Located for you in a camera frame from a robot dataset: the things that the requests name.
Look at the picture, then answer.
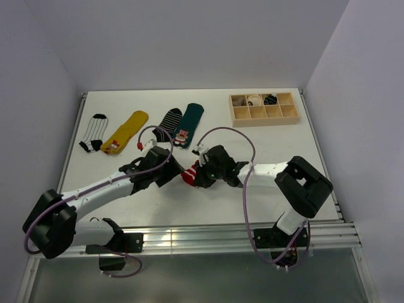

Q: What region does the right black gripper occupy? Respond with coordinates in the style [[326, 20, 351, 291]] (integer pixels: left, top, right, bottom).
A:
[[194, 157, 225, 189]]

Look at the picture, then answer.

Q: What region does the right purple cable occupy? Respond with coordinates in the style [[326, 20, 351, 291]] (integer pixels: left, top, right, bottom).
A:
[[197, 126, 312, 265]]

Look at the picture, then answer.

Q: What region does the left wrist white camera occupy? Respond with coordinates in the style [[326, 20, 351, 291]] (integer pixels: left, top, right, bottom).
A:
[[136, 139, 157, 153]]

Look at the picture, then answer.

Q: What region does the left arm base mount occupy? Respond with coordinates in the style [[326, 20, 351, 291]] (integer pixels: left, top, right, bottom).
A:
[[85, 233, 143, 278]]

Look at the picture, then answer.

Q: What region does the black white striped ankle sock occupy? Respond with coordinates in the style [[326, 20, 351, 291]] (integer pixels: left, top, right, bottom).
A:
[[152, 108, 182, 143]]

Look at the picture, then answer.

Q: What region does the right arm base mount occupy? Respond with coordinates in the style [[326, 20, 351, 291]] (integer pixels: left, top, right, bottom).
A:
[[252, 226, 311, 270]]

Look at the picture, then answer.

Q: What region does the wooden compartment box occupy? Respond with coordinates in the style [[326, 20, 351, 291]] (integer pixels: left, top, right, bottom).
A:
[[229, 92, 300, 128]]

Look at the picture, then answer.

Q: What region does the dark green reindeer sock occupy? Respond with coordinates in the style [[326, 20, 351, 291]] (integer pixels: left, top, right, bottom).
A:
[[172, 103, 205, 149]]

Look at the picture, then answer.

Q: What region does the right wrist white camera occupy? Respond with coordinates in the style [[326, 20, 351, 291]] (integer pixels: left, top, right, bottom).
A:
[[191, 143, 209, 156]]

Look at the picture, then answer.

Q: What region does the beige rolled sock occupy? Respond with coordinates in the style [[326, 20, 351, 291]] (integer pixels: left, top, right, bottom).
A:
[[232, 96, 246, 107]]

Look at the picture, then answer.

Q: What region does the purple cable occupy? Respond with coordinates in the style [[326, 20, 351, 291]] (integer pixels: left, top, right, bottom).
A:
[[197, 126, 312, 265], [24, 126, 174, 278]]

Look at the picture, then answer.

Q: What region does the aluminium front rail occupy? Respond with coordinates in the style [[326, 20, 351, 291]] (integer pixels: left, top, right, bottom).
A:
[[30, 220, 360, 258]]

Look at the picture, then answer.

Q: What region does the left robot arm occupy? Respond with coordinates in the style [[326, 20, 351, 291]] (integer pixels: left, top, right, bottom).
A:
[[23, 146, 184, 259]]

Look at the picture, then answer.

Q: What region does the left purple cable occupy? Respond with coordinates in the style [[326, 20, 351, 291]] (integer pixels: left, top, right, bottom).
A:
[[24, 126, 174, 278]]

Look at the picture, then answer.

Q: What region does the black rolled sock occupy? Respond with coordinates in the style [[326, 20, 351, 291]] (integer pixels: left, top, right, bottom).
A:
[[263, 93, 278, 105]]

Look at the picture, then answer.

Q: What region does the cream rolled sock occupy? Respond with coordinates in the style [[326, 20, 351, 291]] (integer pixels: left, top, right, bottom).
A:
[[246, 93, 263, 106]]

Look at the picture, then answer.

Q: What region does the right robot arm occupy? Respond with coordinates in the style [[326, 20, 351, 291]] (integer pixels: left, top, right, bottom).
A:
[[192, 145, 333, 246]]

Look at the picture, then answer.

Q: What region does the mustard yellow sock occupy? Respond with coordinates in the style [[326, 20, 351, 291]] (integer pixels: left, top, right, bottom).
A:
[[100, 110, 149, 155]]

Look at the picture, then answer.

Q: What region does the red white santa sock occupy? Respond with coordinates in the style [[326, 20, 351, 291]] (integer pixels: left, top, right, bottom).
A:
[[181, 160, 199, 187]]

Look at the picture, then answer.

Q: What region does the wrist white camera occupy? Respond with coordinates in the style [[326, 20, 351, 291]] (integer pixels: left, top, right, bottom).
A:
[[136, 139, 157, 153], [191, 143, 209, 156]]

